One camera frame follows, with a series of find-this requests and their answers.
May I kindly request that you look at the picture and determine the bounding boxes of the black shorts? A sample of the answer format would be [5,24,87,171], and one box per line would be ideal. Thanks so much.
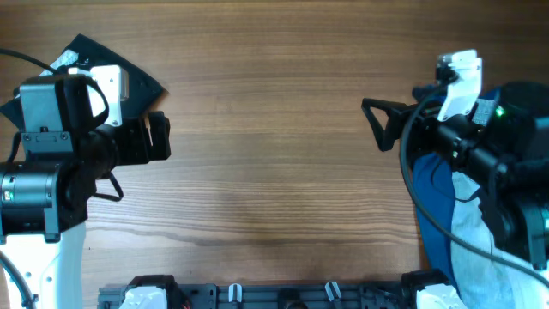
[1,34,165,118]

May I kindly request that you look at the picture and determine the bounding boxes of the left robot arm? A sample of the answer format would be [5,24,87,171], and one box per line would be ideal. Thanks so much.
[1,75,171,308]

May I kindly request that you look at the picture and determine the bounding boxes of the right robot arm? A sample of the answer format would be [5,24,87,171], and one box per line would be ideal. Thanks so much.
[361,82,548,308]

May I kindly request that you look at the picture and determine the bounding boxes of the blue shirt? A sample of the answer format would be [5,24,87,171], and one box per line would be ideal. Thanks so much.
[413,153,480,290]

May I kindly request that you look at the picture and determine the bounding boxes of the light blue jeans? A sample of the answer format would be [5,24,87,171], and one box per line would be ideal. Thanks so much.
[450,172,548,309]

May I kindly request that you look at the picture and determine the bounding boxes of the left black cable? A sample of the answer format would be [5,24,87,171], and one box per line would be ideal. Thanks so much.
[0,47,59,309]

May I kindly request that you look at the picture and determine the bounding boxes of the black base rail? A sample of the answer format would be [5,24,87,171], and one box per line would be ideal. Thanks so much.
[97,281,413,309]

